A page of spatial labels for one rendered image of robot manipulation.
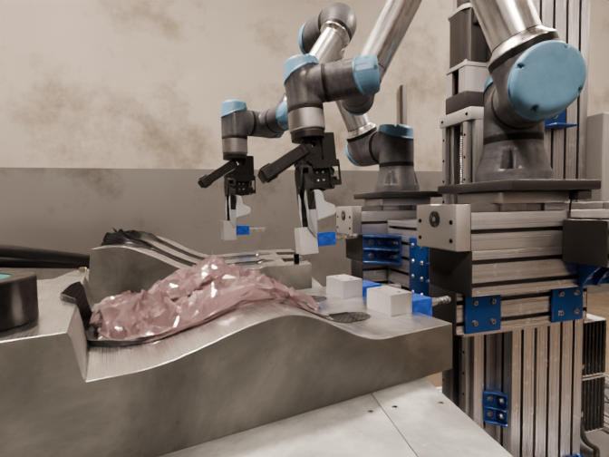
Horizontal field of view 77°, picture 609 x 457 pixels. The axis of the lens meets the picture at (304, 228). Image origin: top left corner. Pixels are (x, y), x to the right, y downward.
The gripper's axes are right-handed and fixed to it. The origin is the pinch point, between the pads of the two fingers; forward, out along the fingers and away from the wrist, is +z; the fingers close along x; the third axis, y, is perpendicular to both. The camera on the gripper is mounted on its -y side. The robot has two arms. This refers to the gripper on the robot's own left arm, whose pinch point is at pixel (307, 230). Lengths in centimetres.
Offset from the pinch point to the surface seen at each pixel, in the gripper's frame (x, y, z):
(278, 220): 233, 30, -10
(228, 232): 35.3, -15.2, -1.8
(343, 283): -21.5, -0.3, 8.3
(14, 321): -45, -33, 4
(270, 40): 223, 37, -154
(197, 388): -43.8, -20.7, 11.8
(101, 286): -6.8, -37.8, 5.5
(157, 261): -7.5, -28.5, 2.5
